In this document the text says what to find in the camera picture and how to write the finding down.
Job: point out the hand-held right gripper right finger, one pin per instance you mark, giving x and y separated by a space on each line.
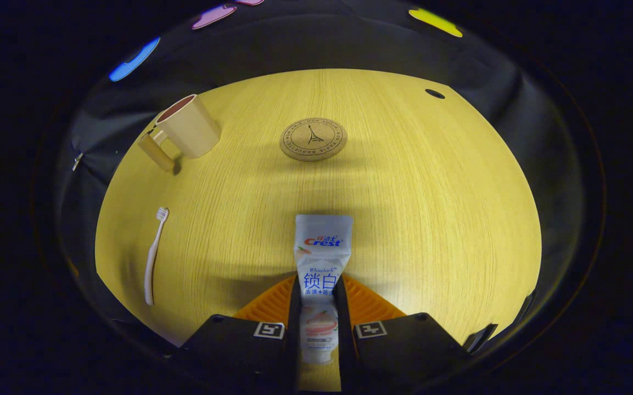
342 329

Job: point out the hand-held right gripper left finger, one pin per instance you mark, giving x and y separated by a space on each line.
294 318

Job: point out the white toothpaste tube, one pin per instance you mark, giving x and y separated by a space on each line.
321 241

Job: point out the white toothbrush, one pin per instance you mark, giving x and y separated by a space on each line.
152 258

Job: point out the round brown coaster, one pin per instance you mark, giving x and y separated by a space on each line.
313 139

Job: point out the beige cup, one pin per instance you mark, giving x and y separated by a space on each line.
190 129

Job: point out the wooden desktop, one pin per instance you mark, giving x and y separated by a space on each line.
404 208

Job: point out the round black desk grommet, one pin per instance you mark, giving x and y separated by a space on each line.
435 93

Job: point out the silver cloth clip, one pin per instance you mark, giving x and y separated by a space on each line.
77 161

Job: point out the black backdrop cloth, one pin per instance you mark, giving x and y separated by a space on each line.
305 44

